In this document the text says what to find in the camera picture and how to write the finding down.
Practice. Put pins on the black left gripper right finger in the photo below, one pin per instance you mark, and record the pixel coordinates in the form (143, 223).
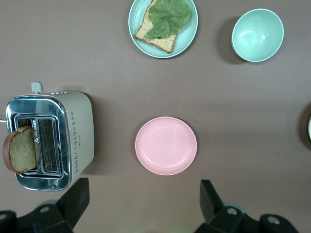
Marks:
(211, 206)

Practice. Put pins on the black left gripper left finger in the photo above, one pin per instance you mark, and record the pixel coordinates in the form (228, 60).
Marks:
(73, 204)

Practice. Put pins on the pink plate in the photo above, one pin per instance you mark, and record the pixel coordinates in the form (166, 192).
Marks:
(166, 145)

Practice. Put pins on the beige and chrome toaster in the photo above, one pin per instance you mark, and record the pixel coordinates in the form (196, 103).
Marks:
(79, 136)

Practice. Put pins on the dark-crusted bread slice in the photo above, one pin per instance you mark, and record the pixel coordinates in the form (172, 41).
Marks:
(22, 150)

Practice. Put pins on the brown table cloth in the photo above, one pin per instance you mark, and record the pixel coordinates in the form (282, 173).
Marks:
(109, 80)

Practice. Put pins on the mint green plate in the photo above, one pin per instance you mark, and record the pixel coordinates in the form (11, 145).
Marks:
(188, 41)

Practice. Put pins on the flat brown bread slice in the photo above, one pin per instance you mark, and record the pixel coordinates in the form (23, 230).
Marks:
(161, 42)

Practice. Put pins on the mint green bowl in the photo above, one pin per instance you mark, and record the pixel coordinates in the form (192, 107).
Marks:
(257, 36)

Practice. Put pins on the green lettuce leaf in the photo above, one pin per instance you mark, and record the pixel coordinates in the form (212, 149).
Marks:
(167, 14)

